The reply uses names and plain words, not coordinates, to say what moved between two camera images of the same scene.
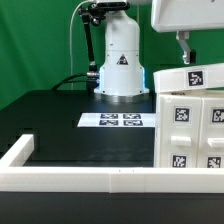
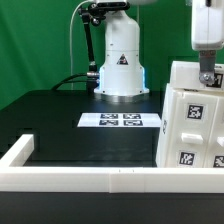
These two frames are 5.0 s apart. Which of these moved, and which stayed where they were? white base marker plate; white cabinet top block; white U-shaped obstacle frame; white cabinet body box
Moved: white cabinet top block
Stayed: white U-shaped obstacle frame; white base marker plate; white cabinet body box
